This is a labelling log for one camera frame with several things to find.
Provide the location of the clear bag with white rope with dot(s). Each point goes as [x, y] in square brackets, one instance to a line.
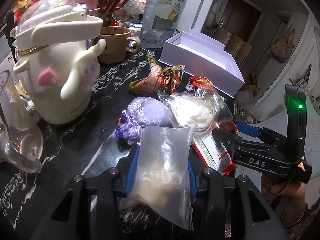
[203, 109]

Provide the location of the beige ceramic mug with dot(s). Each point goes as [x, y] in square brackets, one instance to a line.
[118, 42]

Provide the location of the purple satin drawstring pouch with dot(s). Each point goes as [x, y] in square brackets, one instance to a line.
[142, 112]

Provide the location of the cream cinnamoroll cup with lid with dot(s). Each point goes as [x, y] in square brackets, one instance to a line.
[58, 49]

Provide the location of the silver pear jasmine tea pouch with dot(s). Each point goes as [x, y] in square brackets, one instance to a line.
[160, 21]

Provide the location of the brown hanging tote bag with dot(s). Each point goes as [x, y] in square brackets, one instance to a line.
[282, 48]

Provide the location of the dark wooden door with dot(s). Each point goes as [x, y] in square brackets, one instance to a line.
[240, 18]

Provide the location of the flattened cardboard sheets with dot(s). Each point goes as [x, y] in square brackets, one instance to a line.
[233, 45]

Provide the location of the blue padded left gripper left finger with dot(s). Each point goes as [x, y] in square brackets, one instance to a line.
[132, 169]

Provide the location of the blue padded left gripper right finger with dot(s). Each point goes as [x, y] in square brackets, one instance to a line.
[192, 181]

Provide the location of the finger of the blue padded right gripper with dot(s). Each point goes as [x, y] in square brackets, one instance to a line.
[248, 130]
[225, 137]

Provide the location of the clear glass pitcher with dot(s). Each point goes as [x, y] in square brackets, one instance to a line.
[21, 139]

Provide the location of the clear zip bag with snack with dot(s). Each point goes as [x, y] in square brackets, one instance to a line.
[161, 180]

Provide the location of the green red snack bag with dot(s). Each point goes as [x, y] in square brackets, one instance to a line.
[159, 79]

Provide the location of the right hand holding gripper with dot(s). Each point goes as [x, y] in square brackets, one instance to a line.
[294, 191]

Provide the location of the red cartoon snack packet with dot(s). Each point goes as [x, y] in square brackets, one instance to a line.
[199, 82]

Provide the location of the red white snack packet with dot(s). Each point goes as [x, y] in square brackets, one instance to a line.
[214, 154]

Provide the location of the lavender open gift box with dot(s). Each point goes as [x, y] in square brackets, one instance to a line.
[203, 56]

